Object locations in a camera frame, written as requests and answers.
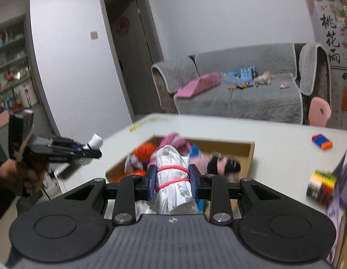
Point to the pink white plush toy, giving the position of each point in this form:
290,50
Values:
263,79

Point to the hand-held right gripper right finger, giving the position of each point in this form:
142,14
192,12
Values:
193,182

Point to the orange blue toy block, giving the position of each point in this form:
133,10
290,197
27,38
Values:
322,141

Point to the small colourful toy pieces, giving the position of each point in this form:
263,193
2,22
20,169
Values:
240,86

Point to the grey quilted sofa cover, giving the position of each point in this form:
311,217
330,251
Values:
260,103

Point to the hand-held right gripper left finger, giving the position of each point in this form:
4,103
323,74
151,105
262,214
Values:
151,182

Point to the white desktop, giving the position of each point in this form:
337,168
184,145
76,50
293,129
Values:
274,157

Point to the pink plastic chair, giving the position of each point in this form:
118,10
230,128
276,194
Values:
319,112

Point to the wall light switch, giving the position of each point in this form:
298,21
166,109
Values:
94,35

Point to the flower print fridge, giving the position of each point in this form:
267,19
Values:
338,89

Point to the yellow paper scraps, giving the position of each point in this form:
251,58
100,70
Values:
135,129

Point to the cardboard box tray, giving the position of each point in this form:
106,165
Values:
218,145

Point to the colourful puzzle cube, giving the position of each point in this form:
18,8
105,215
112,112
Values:
322,187

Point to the grey armrest cover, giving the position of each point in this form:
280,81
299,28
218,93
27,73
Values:
176,72
310,67

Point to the blue toy castle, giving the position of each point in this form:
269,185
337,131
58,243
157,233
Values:
245,74

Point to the pink black sock bundle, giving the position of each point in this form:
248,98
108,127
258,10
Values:
218,164

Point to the white cloth roll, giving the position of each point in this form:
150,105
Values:
173,199

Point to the person's left hand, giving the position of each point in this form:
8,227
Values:
36,173

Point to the red round door decoration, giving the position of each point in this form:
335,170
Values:
123,26

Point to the wall shelf with goods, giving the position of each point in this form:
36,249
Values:
11,70

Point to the grey door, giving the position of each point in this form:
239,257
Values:
137,70

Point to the small pink toy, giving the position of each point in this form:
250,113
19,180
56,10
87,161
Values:
285,85

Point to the brown sofa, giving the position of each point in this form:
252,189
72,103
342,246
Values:
162,89

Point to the person's left forearm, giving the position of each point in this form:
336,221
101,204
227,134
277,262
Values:
2,199

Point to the blue sock bundle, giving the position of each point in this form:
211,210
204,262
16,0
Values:
195,150

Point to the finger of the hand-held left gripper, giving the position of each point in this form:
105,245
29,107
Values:
65,143
89,154

